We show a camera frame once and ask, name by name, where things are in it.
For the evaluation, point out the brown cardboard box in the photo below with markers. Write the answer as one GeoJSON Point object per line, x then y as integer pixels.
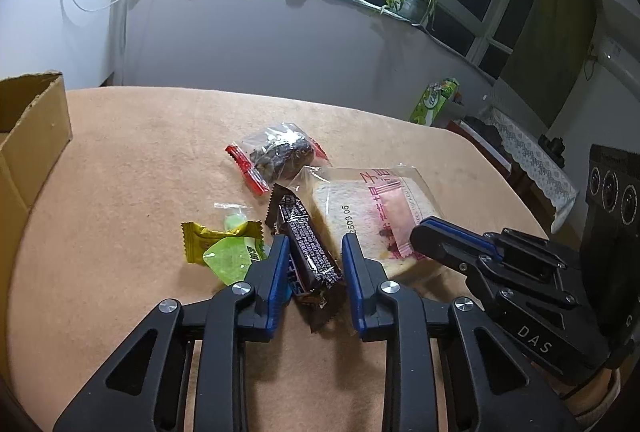
{"type": "Point", "coordinates": [40, 132]}

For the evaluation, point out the black snack bar packet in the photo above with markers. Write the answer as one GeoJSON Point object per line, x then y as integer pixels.
{"type": "Point", "coordinates": [305, 247]}

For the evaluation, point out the dark teapot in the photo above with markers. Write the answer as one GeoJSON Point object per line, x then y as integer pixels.
{"type": "Point", "coordinates": [552, 150]}

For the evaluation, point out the white lace tablecloth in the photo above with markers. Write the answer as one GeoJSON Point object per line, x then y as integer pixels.
{"type": "Point", "coordinates": [530, 152]}

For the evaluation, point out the green candy packet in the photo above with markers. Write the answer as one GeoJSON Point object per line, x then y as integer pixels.
{"type": "Point", "coordinates": [225, 257]}

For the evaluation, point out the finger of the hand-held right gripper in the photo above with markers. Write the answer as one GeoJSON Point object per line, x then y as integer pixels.
{"type": "Point", "coordinates": [525, 244]}
{"type": "Point", "coordinates": [520, 307]}

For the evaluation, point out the red open box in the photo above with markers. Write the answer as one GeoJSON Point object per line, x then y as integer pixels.
{"type": "Point", "coordinates": [475, 140]}

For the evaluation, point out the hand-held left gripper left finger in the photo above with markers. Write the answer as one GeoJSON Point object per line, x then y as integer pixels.
{"type": "Point", "coordinates": [277, 282]}

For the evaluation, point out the olive curtain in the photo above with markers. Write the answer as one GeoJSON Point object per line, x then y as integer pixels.
{"type": "Point", "coordinates": [550, 37]}

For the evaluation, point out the red-edged dark snack packet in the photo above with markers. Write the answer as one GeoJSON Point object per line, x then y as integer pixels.
{"type": "Point", "coordinates": [277, 155]}

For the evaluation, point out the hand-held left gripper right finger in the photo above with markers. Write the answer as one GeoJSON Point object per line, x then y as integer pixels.
{"type": "Point", "coordinates": [352, 292]}

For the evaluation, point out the small green candy clear wrapper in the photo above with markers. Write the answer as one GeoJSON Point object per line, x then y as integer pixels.
{"type": "Point", "coordinates": [234, 221]}

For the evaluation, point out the sandwich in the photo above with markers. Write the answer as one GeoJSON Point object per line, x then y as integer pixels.
{"type": "Point", "coordinates": [350, 207]}

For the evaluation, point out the green printed bag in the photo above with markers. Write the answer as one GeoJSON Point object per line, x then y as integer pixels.
{"type": "Point", "coordinates": [432, 105]}

